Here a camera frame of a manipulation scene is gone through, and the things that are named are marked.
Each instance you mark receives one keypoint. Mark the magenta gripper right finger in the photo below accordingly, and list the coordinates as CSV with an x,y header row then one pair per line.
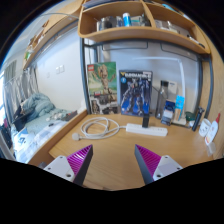
x,y
154,167

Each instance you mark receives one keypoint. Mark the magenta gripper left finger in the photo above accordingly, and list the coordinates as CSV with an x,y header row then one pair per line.
x,y
74,167

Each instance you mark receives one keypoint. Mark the white power strip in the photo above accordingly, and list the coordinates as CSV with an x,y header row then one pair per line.
x,y
153,131

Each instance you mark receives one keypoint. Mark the bed with blue bedding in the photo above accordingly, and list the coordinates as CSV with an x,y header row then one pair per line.
x,y
36,120

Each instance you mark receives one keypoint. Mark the blue and white small box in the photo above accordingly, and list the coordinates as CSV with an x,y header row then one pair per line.
x,y
168,112

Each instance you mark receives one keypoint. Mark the white round jar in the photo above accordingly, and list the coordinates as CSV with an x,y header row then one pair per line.
x,y
204,127

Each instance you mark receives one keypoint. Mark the light blue slim package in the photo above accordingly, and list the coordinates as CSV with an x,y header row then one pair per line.
x,y
179,105

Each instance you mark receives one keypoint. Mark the white bottle with red cap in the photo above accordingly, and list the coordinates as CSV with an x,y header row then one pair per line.
x,y
212,131

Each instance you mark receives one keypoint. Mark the black electric shaver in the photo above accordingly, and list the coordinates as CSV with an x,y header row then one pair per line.
x,y
198,117

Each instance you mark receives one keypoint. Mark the blue robot model kit box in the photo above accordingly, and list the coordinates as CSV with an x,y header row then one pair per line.
x,y
135,92

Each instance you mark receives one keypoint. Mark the dark clear water bottle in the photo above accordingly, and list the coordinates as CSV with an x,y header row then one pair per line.
x,y
161,99

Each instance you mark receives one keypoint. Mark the green Lego Groot box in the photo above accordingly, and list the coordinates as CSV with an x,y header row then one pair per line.
x,y
102,87

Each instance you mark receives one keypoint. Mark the blue white can on shelf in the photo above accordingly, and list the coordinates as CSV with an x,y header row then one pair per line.
x,y
126,19

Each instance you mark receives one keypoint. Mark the wooden wall shelf unit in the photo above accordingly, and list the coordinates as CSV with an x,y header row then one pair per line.
x,y
102,21

